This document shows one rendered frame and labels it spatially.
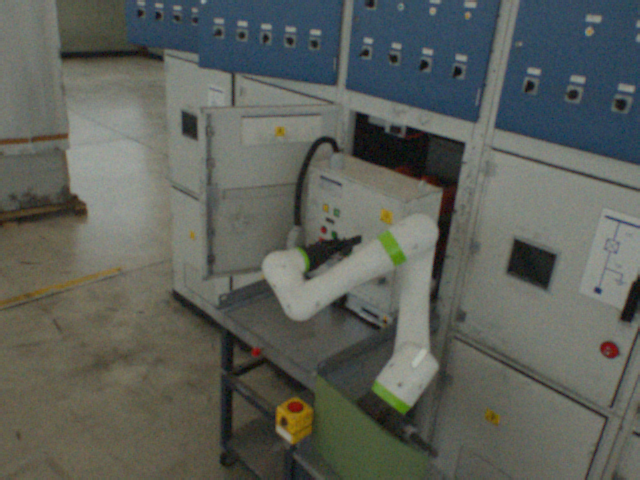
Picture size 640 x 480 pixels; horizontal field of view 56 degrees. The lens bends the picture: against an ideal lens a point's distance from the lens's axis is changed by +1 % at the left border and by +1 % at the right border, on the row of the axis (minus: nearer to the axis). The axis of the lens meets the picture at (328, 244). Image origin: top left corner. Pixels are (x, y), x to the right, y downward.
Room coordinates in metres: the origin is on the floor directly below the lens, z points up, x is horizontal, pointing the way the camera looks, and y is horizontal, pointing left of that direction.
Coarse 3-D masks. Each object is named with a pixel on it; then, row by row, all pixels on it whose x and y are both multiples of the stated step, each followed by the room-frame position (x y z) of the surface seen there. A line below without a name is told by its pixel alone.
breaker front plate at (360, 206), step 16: (336, 176) 2.17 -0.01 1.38; (320, 192) 2.22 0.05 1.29; (352, 192) 2.11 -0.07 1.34; (368, 192) 2.06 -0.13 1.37; (320, 208) 2.22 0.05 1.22; (336, 208) 2.16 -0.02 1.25; (352, 208) 2.10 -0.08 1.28; (368, 208) 2.05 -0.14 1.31; (384, 208) 2.00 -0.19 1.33; (400, 208) 1.95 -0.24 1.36; (320, 224) 2.21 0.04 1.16; (336, 224) 2.15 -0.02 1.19; (352, 224) 2.10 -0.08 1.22; (368, 224) 2.05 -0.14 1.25; (384, 224) 1.99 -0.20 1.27; (368, 240) 2.04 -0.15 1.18; (320, 272) 2.20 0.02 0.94; (368, 288) 2.02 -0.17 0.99; (384, 288) 1.97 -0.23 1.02; (384, 304) 1.96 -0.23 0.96
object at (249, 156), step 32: (224, 128) 2.30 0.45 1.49; (256, 128) 2.33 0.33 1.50; (288, 128) 2.40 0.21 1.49; (320, 128) 2.47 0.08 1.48; (224, 160) 2.30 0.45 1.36; (256, 160) 2.36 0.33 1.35; (288, 160) 2.44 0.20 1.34; (320, 160) 2.51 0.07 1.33; (224, 192) 2.28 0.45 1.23; (256, 192) 2.35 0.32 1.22; (288, 192) 2.42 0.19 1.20; (224, 224) 2.30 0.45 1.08; (256, 224) 2.37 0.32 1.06; (288, 224) 2.44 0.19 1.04; (224, 256) 2.30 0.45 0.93; (256, 256) 2.37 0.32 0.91
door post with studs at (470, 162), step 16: (496, 32) 2.09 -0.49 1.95; (496, 48) 2.08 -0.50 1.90; (496, 64) 2.07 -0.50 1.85; (480, 112) 2.09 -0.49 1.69; (480, 128) 2.08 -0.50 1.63; (480, 144) 2.07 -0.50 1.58; (464, 160) 2.11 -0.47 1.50; (464, 176) 2.10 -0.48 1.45; (464, 192) 2.09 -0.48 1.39; (464, 208) 2.08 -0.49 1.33; (464, 224) 2.07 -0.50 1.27; (448, 240) 2.11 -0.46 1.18; (448, 256) 2.10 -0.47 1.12; (448, 272) 2.09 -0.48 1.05; (448, 288) 2.08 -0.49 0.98; (448, 304) 2.07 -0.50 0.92; (432, 384) 2.08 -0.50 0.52
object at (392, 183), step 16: (352, 160) 2.37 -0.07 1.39; (352, 176) 2.16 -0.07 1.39; (368, 176) 2.17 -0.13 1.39; (384, 176) 2.19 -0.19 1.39; (400, 176) 2.21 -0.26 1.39; (384, 192) 2.01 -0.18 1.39; (400, 192) 2.02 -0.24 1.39; (416, 192) 2.04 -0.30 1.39; (432, 192) 2.06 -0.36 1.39; (416, 208) 1.99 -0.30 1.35; (432, 208) 2.07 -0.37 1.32; (432, 288) 2.14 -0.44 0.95
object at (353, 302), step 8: (352, 296) 2.06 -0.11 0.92; (344, 304) 2.08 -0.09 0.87; (352, 304) 2.05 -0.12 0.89; (360, 304) 2.02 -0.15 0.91; (368, 304) 2.00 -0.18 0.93; (360, 312) 2.02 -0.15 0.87; (368, 312) 2.00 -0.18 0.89; (376, 312) 1.97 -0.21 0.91; (384, 312) 1.95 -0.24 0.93; (376, 320) 1.96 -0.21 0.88; (384, 320) 1.94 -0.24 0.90; (392, 320) 1.92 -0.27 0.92
